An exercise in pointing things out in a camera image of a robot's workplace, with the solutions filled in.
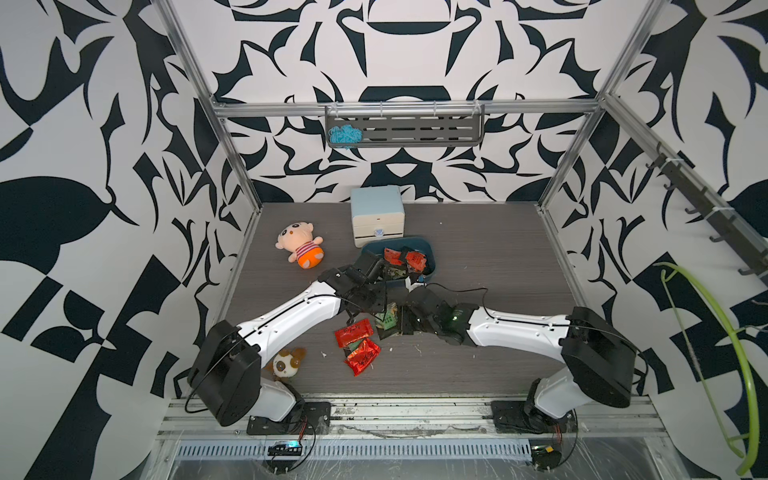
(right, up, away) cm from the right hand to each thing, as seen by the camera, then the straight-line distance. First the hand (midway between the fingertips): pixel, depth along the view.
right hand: (391, 311), depth 84 cm
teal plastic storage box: (-5, +15, +20) cm, 25 cm away
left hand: (-4, +5, 0) cm, 6 cm away
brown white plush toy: (-28, -13, -5) cm, 31 cm away
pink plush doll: (-31, +20, +18) cm, 41 cm away
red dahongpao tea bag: (+1, +14, +15) cm, 20 cm away
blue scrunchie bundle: (-14, +51, +7) cm, 53 cm away
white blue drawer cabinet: (-4, +28, +13) cm, 31 cm away
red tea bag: (-8, -12, -1) cm, 15 cm away
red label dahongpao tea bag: (+9, +13, +16) cm, 22 cm away
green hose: (+59, -3, -33) cm, 68 cm away
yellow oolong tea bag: (-1, -2, +1) cm, 2 cm away
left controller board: (-26, -30, -11) cm, 41 cm away
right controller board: (+36, -31, -13) cm, 49 cm away
